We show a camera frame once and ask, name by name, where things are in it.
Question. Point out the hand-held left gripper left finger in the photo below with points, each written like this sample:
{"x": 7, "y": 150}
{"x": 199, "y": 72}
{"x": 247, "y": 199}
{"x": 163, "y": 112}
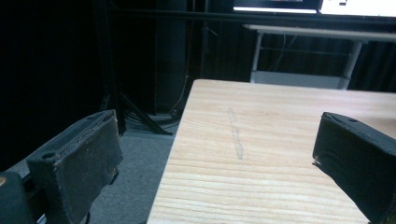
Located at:
{"x": 79, "y": 161}

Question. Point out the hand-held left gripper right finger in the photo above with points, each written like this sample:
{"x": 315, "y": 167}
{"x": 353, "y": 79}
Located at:
{"x": 358, "y": 161}

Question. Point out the black metal stand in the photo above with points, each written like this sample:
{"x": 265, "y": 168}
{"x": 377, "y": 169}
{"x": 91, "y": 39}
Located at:
{"x": 137, "y": 113}

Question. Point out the black curtain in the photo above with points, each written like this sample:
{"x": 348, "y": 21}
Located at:
{"x": 46, "y": 62}

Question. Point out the computer monitor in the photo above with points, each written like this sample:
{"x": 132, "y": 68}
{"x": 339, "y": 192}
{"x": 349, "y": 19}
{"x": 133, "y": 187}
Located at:
{"x": 358, "y": 7}
{"x": 275, "y": 5}

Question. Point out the white metal frame table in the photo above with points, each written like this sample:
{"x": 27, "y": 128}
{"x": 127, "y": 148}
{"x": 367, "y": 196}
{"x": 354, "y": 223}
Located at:
{"x": 299, "y": 79}

